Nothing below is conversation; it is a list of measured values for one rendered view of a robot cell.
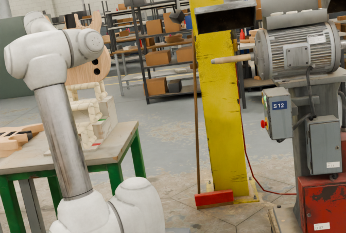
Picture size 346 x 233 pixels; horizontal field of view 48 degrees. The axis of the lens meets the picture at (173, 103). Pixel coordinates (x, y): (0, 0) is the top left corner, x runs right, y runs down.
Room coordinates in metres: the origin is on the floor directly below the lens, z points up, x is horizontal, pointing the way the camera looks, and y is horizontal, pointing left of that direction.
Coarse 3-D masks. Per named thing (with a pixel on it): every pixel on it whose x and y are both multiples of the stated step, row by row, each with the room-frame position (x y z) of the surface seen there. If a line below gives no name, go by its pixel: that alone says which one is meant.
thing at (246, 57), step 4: (232, 56) 1.98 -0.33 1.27; (236, 56) 1.98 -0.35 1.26; (240, 56) 1.97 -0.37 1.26; (244, 56) 1.97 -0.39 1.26; (248, 56) 1.96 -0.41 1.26; (216, 60) 1.98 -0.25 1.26; (220, 60) 1.98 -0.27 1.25; (224, 60) 1.98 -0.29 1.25; (228, 60) 1.98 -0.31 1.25; (232, 60) 1.97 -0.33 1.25; (236, 60) 1.97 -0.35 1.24; (240, 60) 1.97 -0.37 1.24; (244, 60) 1.97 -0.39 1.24
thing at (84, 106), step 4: (76, 104) 2.01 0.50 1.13; (80, 104) 2.00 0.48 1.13; (84, 104) 1.99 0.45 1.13; (88, 104) 1.99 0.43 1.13; (92, 104) 1.99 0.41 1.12; (72, 108) 2.00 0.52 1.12; (76, 108) 1.99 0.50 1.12; (80, 108) 1.99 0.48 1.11; (84, 108) 1.99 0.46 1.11; (88, 108) 1.99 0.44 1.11
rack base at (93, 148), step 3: (81, 141) 1.96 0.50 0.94; (96, 141) 1.92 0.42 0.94; (99, 141) 1.92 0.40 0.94; (102, 141) 1.93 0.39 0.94; (81, 144) 1.92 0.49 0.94; (93, 147) 1.84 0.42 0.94; (96, 147) 1.83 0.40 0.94; (48, 150) 1.90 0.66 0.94; (84, 150) 1.82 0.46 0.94; (87, 150) 1.82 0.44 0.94; (90, 150) 1.81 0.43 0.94; (93, 150) 1.81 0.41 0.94; (45, 153) 1.85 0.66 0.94; (48, 153) 1.85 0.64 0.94
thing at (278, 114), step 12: (264, 96) 1.71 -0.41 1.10; (276, 96) 1.62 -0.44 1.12; (288, 96) 1.62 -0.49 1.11; (264, 108) 1.74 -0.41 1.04; (276, 108) 1.62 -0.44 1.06; (288, 108) 1.62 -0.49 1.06; (276, 120) 1.62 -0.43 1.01; (288, 120) 1.62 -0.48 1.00; (300, 120) 1.77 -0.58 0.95; (312, 120) 1.79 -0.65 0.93; (276, 132) 1.62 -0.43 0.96; (288, 132) 1.62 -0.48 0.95
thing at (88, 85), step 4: (76, 84) 2.17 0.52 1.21; (80, 84) 2.16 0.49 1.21; (84, 84) 2.16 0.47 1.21; (88, 84) 2.15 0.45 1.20; (92, 84) 2.15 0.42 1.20; (96, 84) 2.14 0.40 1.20; (68, 88) 2.16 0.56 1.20; (72, 88) 2.16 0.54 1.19; (76, 88) 2.16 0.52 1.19; (80, 88) 2.16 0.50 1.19; (84, 88) 2.16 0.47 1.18
